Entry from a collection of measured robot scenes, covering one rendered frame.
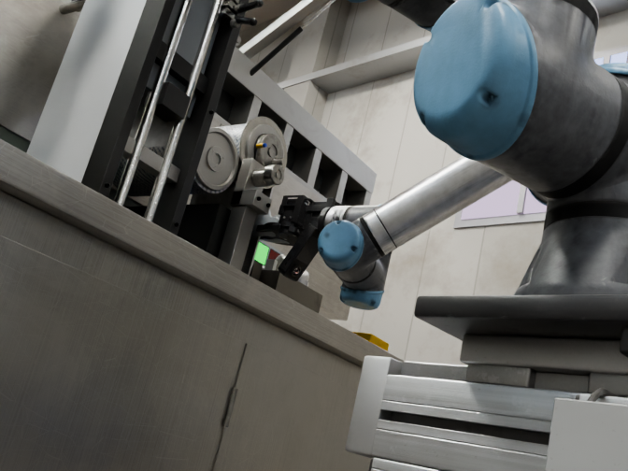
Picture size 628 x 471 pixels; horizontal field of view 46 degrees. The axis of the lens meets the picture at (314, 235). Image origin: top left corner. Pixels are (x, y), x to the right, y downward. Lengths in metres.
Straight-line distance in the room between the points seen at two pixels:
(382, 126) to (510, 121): 4.79
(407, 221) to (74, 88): 0.66
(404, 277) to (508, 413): 4.04
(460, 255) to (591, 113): 3.84
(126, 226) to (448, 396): 0.45
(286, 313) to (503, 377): 0.56
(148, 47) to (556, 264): 0.75
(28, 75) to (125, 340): 0.78
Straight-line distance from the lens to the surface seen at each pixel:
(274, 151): 1.53
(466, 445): 0.63
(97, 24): 1.50
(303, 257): 1.44
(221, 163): 1.44
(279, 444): 1.20
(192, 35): 1.29
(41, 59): 1.62
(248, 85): 2.03
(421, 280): 4.54
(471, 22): 0.61
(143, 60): 1.16
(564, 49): 0.61
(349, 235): 1.17
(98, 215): 0.88
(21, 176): 0.83
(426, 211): 1.19
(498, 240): 4.33
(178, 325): 1.00
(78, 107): 1.39
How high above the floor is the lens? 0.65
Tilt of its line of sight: 18 degrees up
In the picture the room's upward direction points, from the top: 14 degrees clockwise
